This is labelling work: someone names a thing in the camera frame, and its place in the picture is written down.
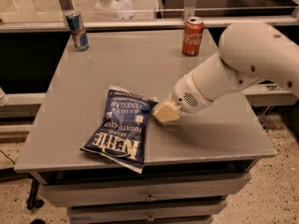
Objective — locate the grey drawer cabinet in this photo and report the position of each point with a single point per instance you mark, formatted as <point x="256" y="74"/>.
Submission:
<point x="145" y="172"/>

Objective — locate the blue redbull can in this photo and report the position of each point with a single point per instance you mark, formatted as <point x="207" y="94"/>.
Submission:
<point x="77" y="30"/>

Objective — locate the red coca-cola can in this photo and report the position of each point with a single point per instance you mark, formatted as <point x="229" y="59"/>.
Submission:
<point x="193" y="32"/>

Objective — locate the upper drawer metal knob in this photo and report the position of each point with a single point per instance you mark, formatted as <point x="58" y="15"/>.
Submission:
<point x="149" y="198"/>

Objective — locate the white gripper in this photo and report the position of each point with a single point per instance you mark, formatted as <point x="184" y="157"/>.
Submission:
<point x="184" y="92"/>

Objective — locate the black caster wheel leg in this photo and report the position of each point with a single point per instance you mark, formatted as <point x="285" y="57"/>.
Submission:
<point x="33" y="202"/>

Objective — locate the blue kettle chip bag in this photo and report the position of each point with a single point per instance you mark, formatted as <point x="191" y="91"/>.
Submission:
<point x="122" y="134"/>

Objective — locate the metal railing frame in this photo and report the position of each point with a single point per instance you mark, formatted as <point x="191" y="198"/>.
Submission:
<point x="25" y="15"/>

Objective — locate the lower drawer metal knob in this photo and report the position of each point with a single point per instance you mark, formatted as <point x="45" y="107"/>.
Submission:
<point x="150" y="218"/>

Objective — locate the drawer metal knob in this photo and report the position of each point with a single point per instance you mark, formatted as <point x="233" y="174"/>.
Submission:
<point x="149" y="198"/>
<point x="150" y="218"/>

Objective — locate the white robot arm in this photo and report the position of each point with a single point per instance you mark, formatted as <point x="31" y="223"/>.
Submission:
<point x="249" y="52"/>

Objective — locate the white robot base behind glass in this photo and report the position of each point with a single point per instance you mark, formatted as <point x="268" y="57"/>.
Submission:
<point x="116" y="10"/>

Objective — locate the white object at left edge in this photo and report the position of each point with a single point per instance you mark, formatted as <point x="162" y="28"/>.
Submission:
<point x="3" y="98"/>

